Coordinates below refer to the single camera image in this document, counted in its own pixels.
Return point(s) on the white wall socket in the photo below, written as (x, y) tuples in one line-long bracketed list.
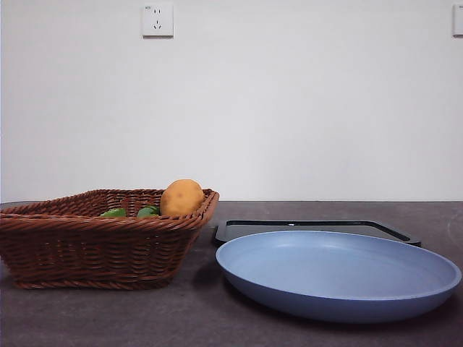
[(157, 21)]

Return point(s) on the yellow-brown potato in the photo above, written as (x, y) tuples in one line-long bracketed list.
[(181, 199)]

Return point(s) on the blue round plate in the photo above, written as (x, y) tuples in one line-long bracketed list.
[(336, 274)]

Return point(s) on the green vegetable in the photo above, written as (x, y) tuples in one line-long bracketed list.
[(114, 213)]

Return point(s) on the white wall switch plate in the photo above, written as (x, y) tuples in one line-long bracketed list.
[(458, 21)]

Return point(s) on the brown wicker basket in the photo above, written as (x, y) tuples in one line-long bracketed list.
[(90, 249)]

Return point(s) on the black flat tray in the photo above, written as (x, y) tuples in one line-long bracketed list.
[(325, 227)]

